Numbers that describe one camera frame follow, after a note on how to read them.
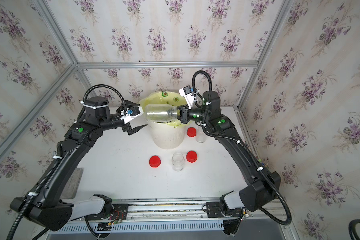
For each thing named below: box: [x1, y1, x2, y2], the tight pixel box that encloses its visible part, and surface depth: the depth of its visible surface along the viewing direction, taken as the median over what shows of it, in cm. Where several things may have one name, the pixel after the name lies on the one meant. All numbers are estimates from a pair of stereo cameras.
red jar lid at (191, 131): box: [186, 127, 197, 137], surface depth 105 cm
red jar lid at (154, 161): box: [149, 155, 162, 168], surface depth 92 cm
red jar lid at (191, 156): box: [186, 150, 198, 163], surface depth 94 cm
